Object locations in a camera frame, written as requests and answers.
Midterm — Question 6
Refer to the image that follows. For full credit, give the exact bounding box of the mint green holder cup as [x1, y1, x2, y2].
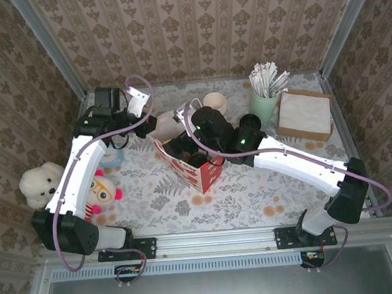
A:
[248, 89, 281, 126]

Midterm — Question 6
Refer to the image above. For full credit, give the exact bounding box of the white teddy bear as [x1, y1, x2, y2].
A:
[17, 160, 68, 210]

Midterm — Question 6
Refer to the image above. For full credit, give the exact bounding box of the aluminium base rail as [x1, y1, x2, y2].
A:
[37, 219, 392, 266]

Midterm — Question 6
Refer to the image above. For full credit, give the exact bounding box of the brown napkin tray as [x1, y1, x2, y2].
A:
[274, 86, 337, 145]

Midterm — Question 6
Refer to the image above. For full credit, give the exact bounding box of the stack of green paper cups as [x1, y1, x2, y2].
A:
[202, 91, 228, 117]

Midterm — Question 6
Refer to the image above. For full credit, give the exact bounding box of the aluminium frame post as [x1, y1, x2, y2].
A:
[315, 0, 385, 79]
[10, 0, 89, 103]

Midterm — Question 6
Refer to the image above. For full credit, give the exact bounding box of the blue rimmed small bowl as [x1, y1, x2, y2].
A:
[100, 147, 126, 168]

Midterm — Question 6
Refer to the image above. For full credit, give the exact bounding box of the white napkin stack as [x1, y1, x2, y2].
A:
[277, 89, 333, 138]

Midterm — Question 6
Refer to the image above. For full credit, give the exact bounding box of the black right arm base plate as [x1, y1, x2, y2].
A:
[274, 224, 338, 251]

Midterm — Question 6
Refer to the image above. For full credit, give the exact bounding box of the white red printed paper bag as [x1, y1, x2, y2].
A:
[148, 96, 228, 198]

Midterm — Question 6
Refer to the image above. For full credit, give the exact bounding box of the snowman plush with orange glasses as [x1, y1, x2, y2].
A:
[79, 168, 125, 224]

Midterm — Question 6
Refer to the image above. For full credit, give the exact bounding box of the aluminium table edge rail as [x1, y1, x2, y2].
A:
[85, 70, 323, 94]

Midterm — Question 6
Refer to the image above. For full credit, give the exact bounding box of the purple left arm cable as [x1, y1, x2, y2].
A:
[42, 73, 167, 274]

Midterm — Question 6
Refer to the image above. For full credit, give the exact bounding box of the black cup lid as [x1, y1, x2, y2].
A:
[187, 152, 207, 169]

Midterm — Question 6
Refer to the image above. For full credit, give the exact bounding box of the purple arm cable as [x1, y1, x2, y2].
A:
[183, 88, 392, 226]
[42, 73, 167, 274]

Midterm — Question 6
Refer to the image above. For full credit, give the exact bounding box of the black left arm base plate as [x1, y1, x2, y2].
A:
[97, 236, 158, 263]

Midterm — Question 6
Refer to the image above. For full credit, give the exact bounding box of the white slotted cable duct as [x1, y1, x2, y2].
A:
[51, 250, 305, 283]

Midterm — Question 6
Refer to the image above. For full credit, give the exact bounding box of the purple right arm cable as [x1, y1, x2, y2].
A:
[183, 88, 392, 226]

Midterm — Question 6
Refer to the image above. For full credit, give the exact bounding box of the paper-wrapped straw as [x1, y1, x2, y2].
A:
[266, 60, 279, 89]
[259, 62, 273, 93]
[248, 66, 266, 95]
[271, 70, 292, 92]

